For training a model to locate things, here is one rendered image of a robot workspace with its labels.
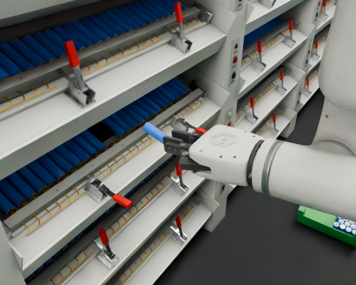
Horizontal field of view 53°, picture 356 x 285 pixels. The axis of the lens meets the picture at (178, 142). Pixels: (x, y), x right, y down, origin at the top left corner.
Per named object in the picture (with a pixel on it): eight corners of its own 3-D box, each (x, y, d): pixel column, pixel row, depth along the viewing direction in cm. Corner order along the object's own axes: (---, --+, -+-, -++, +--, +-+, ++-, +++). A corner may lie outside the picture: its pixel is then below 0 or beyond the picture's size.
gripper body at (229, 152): (278, 129, 56) (216, 116, 62) (250, 162, 49) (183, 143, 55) (277, 168, 60) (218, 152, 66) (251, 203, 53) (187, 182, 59)
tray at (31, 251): (215, 119, 97) (229, 93, 90) (21, 283, 56) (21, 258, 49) (159, 76, 101) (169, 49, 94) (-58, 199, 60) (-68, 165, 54)
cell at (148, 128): (146, 121, 65) (173, 141, 63) (150, 121, 67) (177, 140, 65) (140, 130, 65) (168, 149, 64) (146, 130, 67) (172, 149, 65)
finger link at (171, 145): (196, 142, 59) (164, 134, 63) (186, 151, 57) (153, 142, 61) (198, 158, 61) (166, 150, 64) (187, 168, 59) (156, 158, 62)
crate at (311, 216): (356, 247, 116) (361, 236, 110) (295, 220, 125) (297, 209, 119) (382, 178, 130) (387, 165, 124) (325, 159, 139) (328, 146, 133)
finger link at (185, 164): (232, 161, 55) (219, 144, 60) (184, 173, 54) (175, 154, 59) (232, 168, 56) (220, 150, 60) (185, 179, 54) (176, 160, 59)
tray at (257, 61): (302, 46, 144) (322, 16, 134) (231, 106, 103) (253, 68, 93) (261, 18, 149) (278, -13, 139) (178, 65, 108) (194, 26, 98)
